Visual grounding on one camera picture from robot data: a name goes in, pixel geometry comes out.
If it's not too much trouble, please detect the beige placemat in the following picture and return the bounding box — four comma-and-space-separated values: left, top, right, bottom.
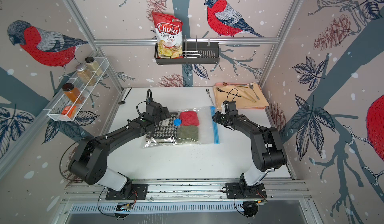
213, 83, 270, 110

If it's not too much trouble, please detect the copper spoon on placemat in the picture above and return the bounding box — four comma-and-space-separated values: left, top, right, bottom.
223, 82, 249, 88

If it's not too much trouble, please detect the orange spice jar black lid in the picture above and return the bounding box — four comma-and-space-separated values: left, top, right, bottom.
62, 83, 85, 104

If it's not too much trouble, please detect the clear acrylic wall shelf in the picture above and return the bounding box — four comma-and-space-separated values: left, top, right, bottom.
48, 57, 110, 122

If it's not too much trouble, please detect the black wall basket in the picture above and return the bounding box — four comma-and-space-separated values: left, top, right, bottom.
154, 42, 220, 65

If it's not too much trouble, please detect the silver spoon on placemat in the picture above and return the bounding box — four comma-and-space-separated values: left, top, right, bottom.
249, 84, 260, 100

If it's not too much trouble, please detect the small orange box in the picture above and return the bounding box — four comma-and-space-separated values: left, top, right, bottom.
61, 106, 77, 119

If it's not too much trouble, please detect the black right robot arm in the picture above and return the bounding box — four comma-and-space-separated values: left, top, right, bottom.
213, 101, 288, 199

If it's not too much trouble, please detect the red Chuba cassava chips bag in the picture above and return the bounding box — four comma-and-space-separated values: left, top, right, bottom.
152, 12, 183, 59

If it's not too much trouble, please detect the pink tray under placemat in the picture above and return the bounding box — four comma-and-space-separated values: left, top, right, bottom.
215, 83, 249, 87

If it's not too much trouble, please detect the red knitted cloth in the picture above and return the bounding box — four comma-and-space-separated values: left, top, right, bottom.
179, 111, 200, 127

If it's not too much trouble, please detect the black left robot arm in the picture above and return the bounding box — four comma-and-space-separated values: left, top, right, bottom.
68, 102, 171, 200

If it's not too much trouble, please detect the black ladle at table edge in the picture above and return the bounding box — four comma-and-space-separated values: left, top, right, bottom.
118, 87, 132, 105

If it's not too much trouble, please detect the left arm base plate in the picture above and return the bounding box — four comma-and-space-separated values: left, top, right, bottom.
106, 184, 149, 201

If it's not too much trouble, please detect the clear vacuum bag blue zipper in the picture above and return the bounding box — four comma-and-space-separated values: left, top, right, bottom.
143, 106, 220, 148

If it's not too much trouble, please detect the green knitted cloth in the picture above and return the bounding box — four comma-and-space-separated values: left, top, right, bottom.
176, 126, 199, 144

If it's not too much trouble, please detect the gold utensil on placemat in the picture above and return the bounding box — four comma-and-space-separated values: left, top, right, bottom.
243, 90, 257, 103

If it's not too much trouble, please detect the silver fork on table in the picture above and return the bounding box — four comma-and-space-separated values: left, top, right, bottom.
206, 88, 215, 107

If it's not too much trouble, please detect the yellow spice jar black lid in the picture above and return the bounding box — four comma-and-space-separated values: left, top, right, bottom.
85, 57, 103, 76

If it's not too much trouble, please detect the tan spice jar middle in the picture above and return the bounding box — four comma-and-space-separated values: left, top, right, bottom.
76, 64, 96, 86

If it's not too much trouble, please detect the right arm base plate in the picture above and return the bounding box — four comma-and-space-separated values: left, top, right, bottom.
224, 183, 267, 200

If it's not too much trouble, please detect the houndstooth black white scarf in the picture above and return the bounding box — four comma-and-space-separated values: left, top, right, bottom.
146, 112, 179, 145

